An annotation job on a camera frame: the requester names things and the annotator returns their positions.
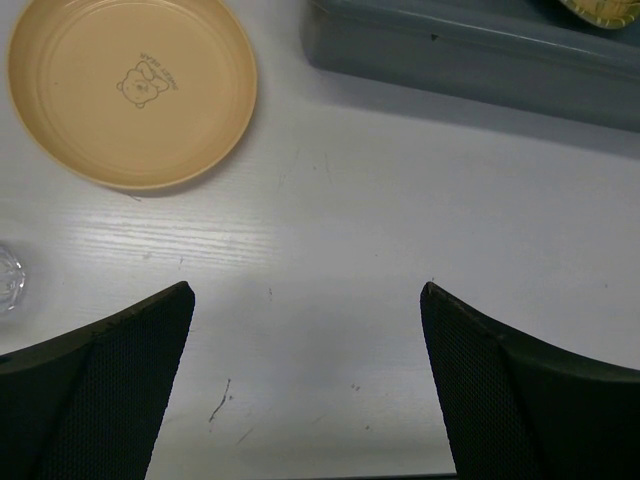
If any woven bamboo tray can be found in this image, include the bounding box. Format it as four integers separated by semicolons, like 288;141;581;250
560;0;639;30

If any clear glass cup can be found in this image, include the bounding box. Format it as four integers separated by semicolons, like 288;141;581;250
0;243;27;315

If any left yellow bear plate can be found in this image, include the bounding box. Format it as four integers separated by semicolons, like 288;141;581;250
7;1;258;191

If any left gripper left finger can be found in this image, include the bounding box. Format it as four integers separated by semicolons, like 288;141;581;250
1;281;195;479

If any grey plastic bin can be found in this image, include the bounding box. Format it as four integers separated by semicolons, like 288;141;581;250
301;1;639;131

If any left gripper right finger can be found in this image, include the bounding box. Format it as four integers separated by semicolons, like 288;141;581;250
420;282;639;479

